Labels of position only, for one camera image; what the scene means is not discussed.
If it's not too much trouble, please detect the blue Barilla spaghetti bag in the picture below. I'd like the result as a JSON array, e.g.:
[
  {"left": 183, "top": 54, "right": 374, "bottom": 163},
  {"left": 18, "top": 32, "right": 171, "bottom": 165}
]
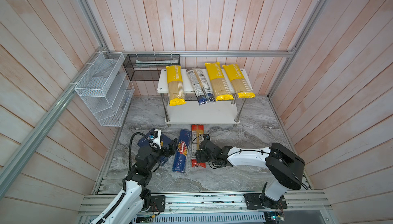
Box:
[{"left": 172, "top": 129, "right": 191, "bottom": 173}]

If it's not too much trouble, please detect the blue Barilla rigatoni box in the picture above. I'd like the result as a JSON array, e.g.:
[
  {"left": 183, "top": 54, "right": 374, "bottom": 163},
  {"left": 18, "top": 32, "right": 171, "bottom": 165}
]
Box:
[{"left": 137, "top": 128, "right": 178, "bottom": 150}]

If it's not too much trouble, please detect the red spaghetti bag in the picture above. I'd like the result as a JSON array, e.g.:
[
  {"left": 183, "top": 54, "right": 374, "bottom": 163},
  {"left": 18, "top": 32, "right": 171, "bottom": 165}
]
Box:
[{"left": 191, "top": 124, "right": 206, "bottom": 168}]

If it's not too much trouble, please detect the clear blue-ended spaghetti bag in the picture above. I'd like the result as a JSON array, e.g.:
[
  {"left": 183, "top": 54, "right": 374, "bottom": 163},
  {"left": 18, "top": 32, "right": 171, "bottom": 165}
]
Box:
[{"left": 186, "top": 68, "right": 216, "bottom": 105}]

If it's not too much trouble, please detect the yellow Pastatime spaghetti bag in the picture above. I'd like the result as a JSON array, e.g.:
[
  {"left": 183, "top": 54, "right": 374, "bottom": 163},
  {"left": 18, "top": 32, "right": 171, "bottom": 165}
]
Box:
[
  {"left": 223, "top": 63, "right": 255, "bottom": 99},
  {"left": 166, "top": 65, "right": 186, "bottom": 106},
  {"left": 205, "top": 62, "right": 233, "bottom": 101}
]

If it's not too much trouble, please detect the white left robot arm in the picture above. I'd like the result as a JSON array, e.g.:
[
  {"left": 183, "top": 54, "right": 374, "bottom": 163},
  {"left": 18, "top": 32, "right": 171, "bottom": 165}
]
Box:
[{"left": 91, "top": 139, "right": 178, "bottom": 224}]

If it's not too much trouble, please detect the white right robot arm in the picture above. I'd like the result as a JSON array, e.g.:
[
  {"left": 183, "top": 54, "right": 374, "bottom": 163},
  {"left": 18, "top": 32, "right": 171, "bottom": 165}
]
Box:
[{"left": 195, "top": 135, "right": 305, "bottom": 210}]

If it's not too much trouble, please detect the white two-tier shelf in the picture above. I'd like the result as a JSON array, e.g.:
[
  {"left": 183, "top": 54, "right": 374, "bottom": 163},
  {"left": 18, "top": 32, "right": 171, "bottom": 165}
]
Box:
[{"left": 157, "top": 69, "right": 246, "bottom": 125}]

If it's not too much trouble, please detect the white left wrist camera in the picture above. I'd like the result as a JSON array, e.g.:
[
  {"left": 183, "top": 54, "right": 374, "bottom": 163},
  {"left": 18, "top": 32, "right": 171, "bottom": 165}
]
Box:
[{"left": 148, "top": 129, "right": 162, "bottom": 150}]

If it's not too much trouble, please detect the white wire mesh organizer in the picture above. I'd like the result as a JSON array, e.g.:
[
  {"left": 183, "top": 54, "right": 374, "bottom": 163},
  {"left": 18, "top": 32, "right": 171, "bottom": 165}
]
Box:
[{"left": 75, "top": 52, "right": 134, "bottom": 127}]

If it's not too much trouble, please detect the black mesh wall basket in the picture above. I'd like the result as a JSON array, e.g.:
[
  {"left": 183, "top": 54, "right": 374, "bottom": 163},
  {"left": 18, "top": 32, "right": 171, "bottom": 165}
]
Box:
[{"left": 123, "top": 53, "right": 181, "bottom": 81}]

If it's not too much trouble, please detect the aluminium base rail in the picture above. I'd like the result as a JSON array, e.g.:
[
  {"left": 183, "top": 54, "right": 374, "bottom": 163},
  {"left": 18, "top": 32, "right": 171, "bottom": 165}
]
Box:
[{"left": 76, "top": 190, "right": 338, "bottom": 224}]

